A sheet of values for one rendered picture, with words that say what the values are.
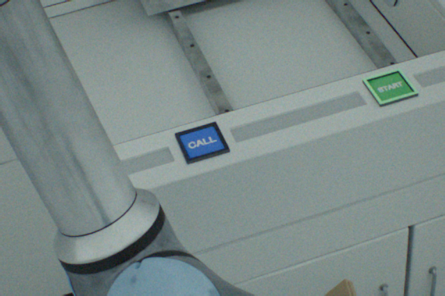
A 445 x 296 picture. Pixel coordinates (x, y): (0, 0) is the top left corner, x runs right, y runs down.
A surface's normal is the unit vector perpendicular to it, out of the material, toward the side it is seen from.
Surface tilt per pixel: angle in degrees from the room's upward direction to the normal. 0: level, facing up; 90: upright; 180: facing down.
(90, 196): 71
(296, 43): 0
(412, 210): 90
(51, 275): 90
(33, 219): 90
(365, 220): 90
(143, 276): 41
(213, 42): 0
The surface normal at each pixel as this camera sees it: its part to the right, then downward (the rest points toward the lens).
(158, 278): -0.68, -0.36
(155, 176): -0.09, -0.72
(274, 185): 0.32, 0.63
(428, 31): -0.94, 0.28
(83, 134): 0.68, 0.11
